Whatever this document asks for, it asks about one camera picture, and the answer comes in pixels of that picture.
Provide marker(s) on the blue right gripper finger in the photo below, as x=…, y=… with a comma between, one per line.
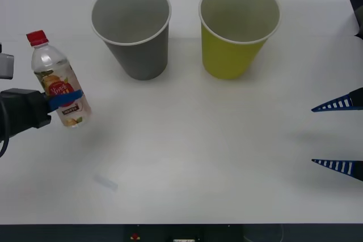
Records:
x=356, y=169
x=356, y=97

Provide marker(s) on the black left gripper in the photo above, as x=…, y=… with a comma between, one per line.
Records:
x=22, y=110

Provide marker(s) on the clear plastic bottle red cap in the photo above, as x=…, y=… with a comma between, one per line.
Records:
x=51, y=60

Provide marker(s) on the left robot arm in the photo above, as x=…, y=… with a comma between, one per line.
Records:
x=5, y=65

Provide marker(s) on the grey plastic waste bin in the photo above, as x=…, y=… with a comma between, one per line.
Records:
x=141, y=57

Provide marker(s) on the yellow-green plastic waste bin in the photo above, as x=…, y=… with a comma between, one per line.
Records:
x=227, y=57

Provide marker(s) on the black robot torso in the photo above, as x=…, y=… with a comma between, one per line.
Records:
x=85, y=233

